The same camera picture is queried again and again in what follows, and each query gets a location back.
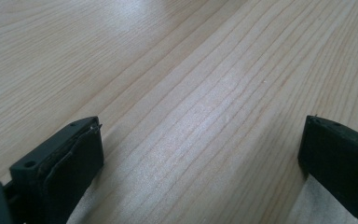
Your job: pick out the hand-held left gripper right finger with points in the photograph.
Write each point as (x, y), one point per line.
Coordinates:
(341, 161)

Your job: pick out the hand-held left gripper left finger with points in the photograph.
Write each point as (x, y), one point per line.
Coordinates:
(62, 174)

